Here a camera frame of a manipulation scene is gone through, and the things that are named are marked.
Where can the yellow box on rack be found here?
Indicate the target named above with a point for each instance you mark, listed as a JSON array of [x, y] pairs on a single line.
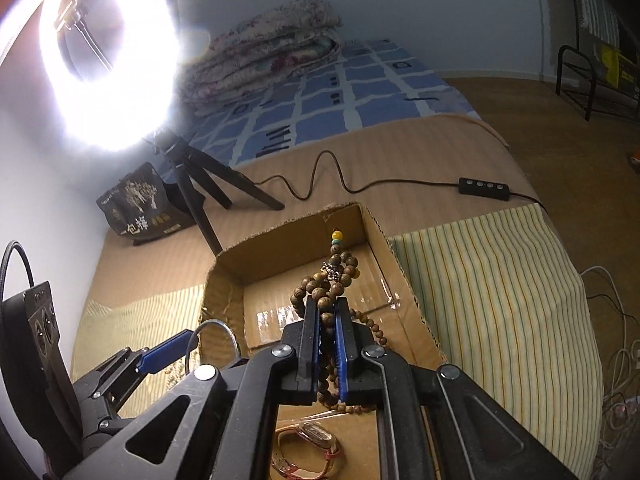
[[620, 72]]

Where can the orange strap wristwatch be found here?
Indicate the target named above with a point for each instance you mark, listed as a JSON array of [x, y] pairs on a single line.
[[306, 450]]

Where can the black tripod stand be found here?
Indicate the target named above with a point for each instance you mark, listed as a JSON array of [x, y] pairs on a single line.
[[189, 166]]

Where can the striped yellow towel mat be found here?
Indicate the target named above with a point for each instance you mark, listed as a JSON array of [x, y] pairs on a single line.
[[499, 293]]

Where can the black printed gift bag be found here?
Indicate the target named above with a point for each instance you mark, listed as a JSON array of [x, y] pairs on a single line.
[[142, 207]]

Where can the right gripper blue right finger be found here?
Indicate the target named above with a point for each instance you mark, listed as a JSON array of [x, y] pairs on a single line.
[[434, 424]]

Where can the open cardboard box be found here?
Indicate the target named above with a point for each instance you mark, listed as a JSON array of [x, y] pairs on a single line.
[[269, 280]]

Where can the black cable inline switch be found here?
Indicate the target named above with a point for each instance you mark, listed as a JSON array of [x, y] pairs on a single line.
[[486, 189]]

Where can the dark thin bangle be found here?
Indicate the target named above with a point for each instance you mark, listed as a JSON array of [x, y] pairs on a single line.
[[214, 342]]

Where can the striped hanging towel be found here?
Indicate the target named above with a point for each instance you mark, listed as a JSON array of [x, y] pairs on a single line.
[[598, 18]]

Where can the black clothes rack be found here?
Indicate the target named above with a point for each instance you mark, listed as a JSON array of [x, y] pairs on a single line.
[[580, 75]]

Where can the folded floral quilt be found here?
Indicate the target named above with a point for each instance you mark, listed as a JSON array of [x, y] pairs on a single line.
[[286, 41]]

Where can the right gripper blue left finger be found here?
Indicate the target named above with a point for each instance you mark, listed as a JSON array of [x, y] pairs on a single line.
[[215, 424]]

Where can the blue checkered bed sheet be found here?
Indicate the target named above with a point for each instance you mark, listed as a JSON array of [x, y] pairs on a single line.
[[371, 82]]

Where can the white ring light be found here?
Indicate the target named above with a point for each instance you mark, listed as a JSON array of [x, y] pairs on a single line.
[[112, 66]]

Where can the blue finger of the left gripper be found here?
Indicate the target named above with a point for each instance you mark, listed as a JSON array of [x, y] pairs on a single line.
[[169, 351]]

